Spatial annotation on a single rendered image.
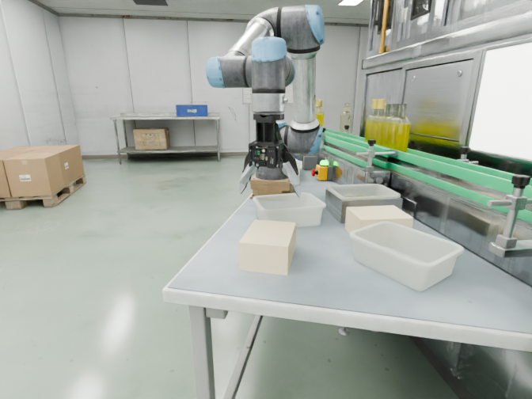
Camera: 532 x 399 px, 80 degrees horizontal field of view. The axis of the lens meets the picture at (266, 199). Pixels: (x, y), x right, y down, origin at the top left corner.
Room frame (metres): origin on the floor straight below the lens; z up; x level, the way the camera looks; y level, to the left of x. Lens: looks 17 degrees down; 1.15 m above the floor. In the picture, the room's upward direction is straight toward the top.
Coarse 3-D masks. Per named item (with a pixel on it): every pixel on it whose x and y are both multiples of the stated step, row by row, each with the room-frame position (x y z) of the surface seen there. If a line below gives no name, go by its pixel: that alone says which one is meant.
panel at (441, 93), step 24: (480, 48) 1.14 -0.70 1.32; (408, 72) 1.54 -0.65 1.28; (432, 72) 1.37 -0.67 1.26; (456, 72) 1.24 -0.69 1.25; (480, 72) 1.12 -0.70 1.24; (408, 96) 1.52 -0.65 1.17; (432, 96) 1.35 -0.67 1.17; (456, 96) 1.22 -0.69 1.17; (432, 120) 1.33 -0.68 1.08; (456, 120) 1.20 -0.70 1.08; (432, 144) 1.30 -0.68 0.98; (456, 144) 1.17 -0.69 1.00
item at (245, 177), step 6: (246, 168) 0.77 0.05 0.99; (252, 168) 0.77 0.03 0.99; (258, 168) 0.78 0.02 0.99; (246, 174) 0.75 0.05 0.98; (252, 174) 0.77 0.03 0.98; (240, 180) 0.73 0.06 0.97; (246, 180) 0.77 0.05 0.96; (240, 186) 0.77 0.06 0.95; (246, 186) 0.78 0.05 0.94; (240, 192) 0.77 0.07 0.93
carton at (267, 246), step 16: (256, 224) 0.82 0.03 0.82; (272, 224) 0.82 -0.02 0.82; (288, 224) 0.82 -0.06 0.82; (240, 240) 0.71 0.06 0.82; (256, 240) 0.71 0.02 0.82; (272, 240) 0.71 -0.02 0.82; (288, 240) 0.71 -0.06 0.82; (240, 256) 0.70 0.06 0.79; (256, 256) 0.69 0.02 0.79; (272, 256) 0.68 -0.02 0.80; (288, 256) 0.69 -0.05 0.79; (272, 272) 0.68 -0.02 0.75
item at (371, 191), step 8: (344, 184) 1.20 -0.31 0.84; (352, 184) 1.20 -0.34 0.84; (360, 184) 1.20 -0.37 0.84; (368, 184) 1.20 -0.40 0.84; (376, 184) 1.20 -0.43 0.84; (336, 192) 1.08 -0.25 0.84; (344, 192) 1.19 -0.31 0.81; (352, 192) 1.19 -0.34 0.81; (360, 192) 1.19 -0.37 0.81; (368, 192) 1.20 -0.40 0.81; (376, 192) 1.20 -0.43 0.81; (384, 192) 1.15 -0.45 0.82; (392, 192) 1.10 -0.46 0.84; (344, 200) 1.03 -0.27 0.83; (352, 200) 1.03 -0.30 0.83
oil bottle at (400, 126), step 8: (392, 120) 1.35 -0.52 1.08; (400, 120) 1.30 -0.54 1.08; (408, 120) 1.31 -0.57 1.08; (392, 128) 1.34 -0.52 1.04; (400, 128) 1.30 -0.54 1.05; (408, 128) 1.31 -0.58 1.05; (392, 136) 1.33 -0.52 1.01; (400, 136) 1.30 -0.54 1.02; (392, 144) 1.32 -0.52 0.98; (400, 144) 1.30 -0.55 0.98
